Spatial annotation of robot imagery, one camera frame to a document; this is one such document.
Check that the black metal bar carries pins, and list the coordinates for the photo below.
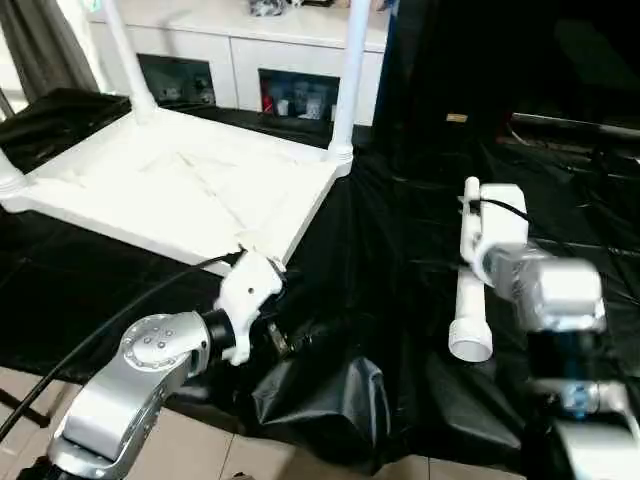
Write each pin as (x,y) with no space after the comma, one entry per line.
(575,125)

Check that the white plastic table leg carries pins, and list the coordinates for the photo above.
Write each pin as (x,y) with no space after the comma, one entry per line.
(127,60)
(10,175)
(350,75)
(470,310)

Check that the black tangled bundle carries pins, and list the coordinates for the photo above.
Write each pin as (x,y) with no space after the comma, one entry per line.
(270,6)

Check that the black metal stand leg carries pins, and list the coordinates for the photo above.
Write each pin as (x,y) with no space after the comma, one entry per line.
(25,407)

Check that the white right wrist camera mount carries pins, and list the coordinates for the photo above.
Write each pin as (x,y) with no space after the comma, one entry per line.
(502,220)

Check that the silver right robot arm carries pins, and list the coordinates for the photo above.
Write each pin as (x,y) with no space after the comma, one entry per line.
(565,295)

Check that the small yellow label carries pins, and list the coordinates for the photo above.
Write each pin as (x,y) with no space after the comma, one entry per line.
(456,118)

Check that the black work surface mat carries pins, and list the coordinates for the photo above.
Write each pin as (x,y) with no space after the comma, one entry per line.
(375,250)

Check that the white plastic table top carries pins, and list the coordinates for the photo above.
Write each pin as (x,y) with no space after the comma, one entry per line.
(175,175)

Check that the white glass-door cabinet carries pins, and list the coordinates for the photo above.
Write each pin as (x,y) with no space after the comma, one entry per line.
(280,45)

